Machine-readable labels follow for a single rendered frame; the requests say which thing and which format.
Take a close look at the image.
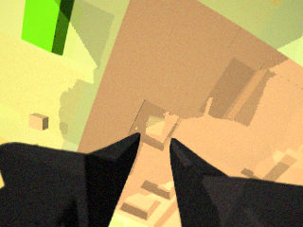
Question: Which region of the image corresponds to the lime green block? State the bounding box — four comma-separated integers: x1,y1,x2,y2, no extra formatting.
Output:
22,0,75,55

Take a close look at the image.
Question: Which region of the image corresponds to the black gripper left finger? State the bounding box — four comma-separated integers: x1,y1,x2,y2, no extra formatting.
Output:
0,132,141,227

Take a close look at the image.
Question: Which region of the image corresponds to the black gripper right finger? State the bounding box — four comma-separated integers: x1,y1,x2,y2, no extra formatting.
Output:
169,138,303,227

